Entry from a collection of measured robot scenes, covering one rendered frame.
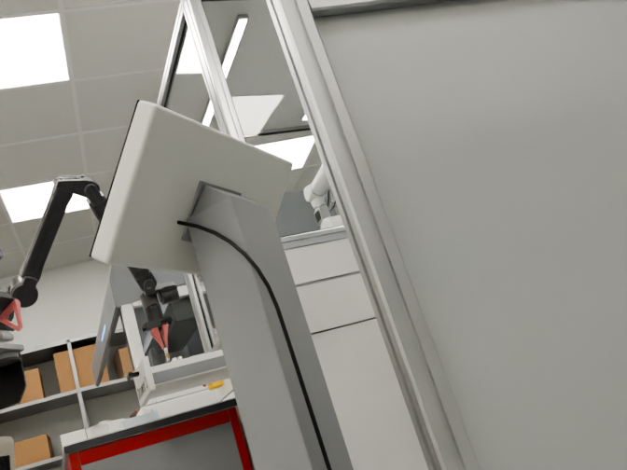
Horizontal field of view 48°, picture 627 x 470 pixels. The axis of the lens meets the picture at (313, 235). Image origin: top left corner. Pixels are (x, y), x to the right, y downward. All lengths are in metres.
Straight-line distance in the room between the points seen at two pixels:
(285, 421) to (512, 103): 0.70
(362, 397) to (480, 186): 1.16
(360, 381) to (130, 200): 0.91
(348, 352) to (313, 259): 0.28
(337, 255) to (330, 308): 0.16
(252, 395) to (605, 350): 0.70
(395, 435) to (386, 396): 0.10
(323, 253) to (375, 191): 1.24
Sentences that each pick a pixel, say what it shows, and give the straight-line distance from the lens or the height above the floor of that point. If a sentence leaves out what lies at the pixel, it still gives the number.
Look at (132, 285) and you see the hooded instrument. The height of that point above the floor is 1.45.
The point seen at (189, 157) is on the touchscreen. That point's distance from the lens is 1.44.
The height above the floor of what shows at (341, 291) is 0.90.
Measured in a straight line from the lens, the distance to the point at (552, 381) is 0.85.
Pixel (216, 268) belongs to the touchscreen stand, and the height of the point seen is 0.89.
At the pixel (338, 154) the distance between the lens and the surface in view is 0.81.
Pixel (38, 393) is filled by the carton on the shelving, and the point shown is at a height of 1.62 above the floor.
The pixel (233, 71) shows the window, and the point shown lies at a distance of 2.27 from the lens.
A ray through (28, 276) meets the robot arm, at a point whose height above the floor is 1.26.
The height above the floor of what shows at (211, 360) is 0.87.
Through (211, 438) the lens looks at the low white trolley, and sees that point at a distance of 2.50.
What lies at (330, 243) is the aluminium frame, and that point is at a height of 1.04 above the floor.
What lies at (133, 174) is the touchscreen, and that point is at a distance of 1.34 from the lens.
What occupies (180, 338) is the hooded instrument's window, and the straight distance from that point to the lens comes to 3.28.
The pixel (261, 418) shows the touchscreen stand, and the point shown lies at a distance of 1.36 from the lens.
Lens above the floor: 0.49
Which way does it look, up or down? 17 degrees up
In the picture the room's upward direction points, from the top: 18 degrees counter-clockwise
